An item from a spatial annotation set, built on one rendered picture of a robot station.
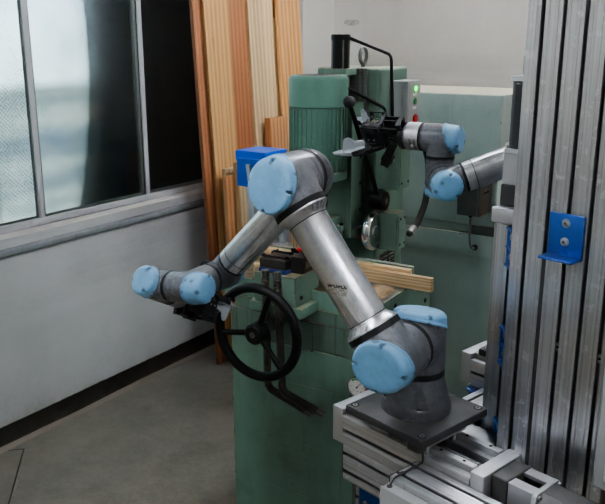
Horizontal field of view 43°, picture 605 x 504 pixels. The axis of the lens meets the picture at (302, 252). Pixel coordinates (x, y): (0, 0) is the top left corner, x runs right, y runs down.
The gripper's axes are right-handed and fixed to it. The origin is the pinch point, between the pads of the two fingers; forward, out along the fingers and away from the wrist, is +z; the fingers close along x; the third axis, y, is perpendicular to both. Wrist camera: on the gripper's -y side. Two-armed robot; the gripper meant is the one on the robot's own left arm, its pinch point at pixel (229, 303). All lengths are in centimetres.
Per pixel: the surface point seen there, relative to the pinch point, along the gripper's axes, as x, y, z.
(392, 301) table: 34.6, -9.8, 28.8
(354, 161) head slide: 14, -53, 29
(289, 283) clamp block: 10.6, -9.2, 11.4
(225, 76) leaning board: -105, -126, 97
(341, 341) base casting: 20.3, 3.1, 29.3
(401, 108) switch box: 23, -74, 37
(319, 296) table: 14.1, -8.4, 22.8
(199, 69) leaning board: -109, -122, 82
